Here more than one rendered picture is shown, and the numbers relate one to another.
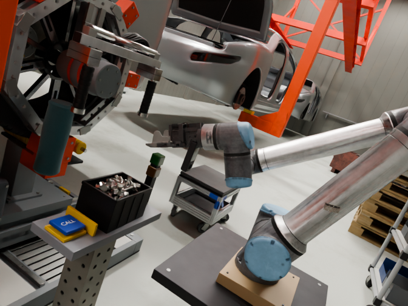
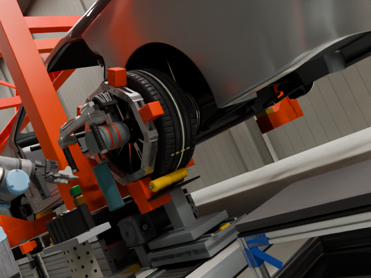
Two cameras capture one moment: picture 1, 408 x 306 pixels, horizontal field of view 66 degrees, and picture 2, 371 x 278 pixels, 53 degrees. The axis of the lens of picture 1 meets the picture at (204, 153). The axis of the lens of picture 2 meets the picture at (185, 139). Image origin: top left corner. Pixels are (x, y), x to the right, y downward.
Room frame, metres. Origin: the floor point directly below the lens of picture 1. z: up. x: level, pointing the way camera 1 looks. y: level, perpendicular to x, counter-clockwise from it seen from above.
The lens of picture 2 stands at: (2.30, -1.15, 0.53)
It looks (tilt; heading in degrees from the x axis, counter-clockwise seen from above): 4 degrees up; 114
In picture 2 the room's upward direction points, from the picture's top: 24 degrees counter-clockwise
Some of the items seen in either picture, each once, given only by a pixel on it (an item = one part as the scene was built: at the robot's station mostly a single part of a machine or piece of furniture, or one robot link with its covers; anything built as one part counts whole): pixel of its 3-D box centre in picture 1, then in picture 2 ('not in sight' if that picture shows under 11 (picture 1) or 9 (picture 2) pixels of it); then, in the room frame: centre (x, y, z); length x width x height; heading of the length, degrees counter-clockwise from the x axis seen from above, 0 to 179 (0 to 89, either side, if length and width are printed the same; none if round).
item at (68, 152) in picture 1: (47, 150); (150, 192); (1.20, 0.61, 0.48); 0.16 x 0.12 x 0.17; 69
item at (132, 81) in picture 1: (127, 78); (150, 111); (1.48, 0.46, 0.85); 0.09 x 0.08 x 0.07; 159
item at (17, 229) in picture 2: not in sight; (29, 221); (-0.96, 1.66, 0.69); 0.52 x 0.17 x 0.35; 69
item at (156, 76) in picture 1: (149, 71); (95, 117); (1.27, 0.32, 0.93); 0.09 x 0.05 x 0.05; 69
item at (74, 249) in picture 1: (105, 220); (74, 239); (0.94, 0.23, 0.44); 0.43 x 0.17 x 0.03; 159
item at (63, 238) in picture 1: (65, 229); not in sight; (0.78, 0.29, 0.45); 0.08 x 0.08 x 0.01; 69
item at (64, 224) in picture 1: (67, 226); not in sight; (0.78, 0.29, 0.47); 0.07 x 0.07 x 0.02; 69
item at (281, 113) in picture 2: not in sight; (273, 111); (1.59, 2.87, 0.69); 0.52 x 0.17 x 0.35; 69
